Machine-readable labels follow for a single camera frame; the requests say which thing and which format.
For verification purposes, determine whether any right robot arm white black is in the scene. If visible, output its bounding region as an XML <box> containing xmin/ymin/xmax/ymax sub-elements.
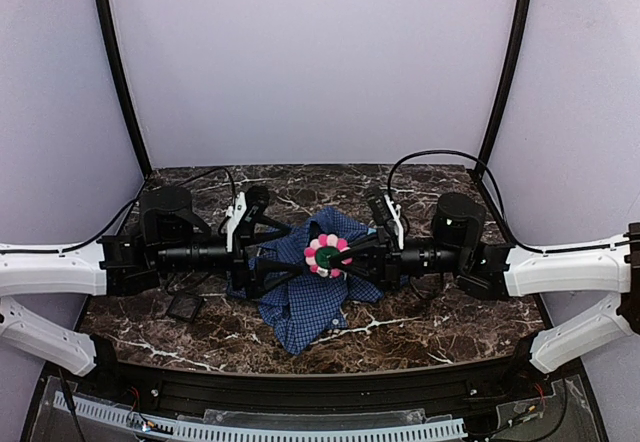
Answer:
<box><xmin>326</xmin><ymin>192</ymin><xmax>639</xmax><ymax>377</ymax></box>

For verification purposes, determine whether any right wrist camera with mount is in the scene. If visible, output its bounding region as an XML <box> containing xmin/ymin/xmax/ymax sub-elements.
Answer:
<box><xmin>365</xmin><ymin>187</ymin><xmax>405</xmax><ymax>251</ymax></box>

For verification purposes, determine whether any pink pompom brooch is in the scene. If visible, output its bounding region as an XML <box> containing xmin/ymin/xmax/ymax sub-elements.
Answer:
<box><xmin>303</xmin><ymin>233</ymin><xmax>350</xmax><ymax>278</ymax></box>

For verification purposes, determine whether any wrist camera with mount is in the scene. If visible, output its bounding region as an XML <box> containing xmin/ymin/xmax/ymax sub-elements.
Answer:
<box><xmin>365</xmin><ymin>187</ymin><xmax>405</xmax><ymax>251</ymax></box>
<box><xmin>221</xmin><ymin>185</ymin><xmax>270</xmax><ymax>253</ymax></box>

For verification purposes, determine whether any right black frame post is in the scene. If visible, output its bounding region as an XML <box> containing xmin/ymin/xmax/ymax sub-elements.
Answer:
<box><xmin>475</xmin><ymin>0</ymin><xmax>531</xmax><ymax>173</ymax></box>

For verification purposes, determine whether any black square box lid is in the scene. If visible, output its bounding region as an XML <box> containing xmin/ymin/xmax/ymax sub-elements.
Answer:
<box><xmin>166</xmin><ymin>293</ymin><xmax>204</xmax><ymax>323</ymax></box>

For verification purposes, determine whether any left camera black cable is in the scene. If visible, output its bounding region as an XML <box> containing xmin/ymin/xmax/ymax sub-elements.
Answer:
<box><xmin>0</xmin><ymin>166</ymin><xmax>239</xmax><ymax>256</ymax></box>

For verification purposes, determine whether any black square box base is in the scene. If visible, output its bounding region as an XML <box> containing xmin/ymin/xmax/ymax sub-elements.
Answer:
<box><xmin>163</xmin><ymin>274</ymin><xmax>191</xmax><ymax>295</ymax></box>

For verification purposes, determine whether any black frame post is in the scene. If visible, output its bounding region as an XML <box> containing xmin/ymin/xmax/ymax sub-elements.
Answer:
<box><xmin>94</xmin><ymin>0</ymin><xmax>152</xmax><ymax>179</ymax></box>
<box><xmin>475</xmin><ymin>0</ymin><xmax>531</xmax><ymax>173</ymax></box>

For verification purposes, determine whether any right camera black cable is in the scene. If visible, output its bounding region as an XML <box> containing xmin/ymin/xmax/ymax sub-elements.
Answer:
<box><xmin>387</xmin><ymin>149</ymin><xmax>631</xmax><ymax>253</ymax></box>

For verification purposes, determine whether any camera black cable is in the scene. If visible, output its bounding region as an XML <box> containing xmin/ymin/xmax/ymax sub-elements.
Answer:
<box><xmin>387</xmin><ymin>149</ymin><xmax>631</xmax><ymax>253</ymax></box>
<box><xmin>0</xmin><ymin>166</ymin><xmax>239</xmax><ymax>256</ymax></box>

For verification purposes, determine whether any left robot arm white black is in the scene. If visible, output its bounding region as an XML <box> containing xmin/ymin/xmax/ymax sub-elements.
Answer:
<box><xmin>1</xmin><ymin>186</ymin><xmax>302</xmax><ymax>380</ymax></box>

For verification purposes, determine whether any blue checked shirt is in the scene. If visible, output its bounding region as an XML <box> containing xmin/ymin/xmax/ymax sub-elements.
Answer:
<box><xmin>249</xmin><ymin>207</ymin><xmax>383</xmax><ymax>355</ymax></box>

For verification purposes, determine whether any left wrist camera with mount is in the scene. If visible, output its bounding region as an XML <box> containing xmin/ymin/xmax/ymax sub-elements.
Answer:
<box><xmin>221</xmin><ymin>185</ymin><xmax>270</xmax><ymax>253</ymax></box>

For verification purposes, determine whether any white slotted cable duct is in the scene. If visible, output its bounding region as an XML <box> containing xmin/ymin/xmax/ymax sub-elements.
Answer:
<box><xmin>72</xmin><ymin>396</ymin><xmax>468</xmax><ymax>442</ymax></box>

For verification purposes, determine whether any left black frame post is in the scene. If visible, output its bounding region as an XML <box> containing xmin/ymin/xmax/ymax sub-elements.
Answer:
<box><xmin>94</xmin><ymin>0</ymin><xmax>152</xmax><ymax>179</ymax></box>

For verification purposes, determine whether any black front aluminium rail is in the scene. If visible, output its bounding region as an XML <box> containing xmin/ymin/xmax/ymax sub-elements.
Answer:
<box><xmin>120</xmin><ymin>359</ymin><xmax>513</xmax><ymax>415</ymax></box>

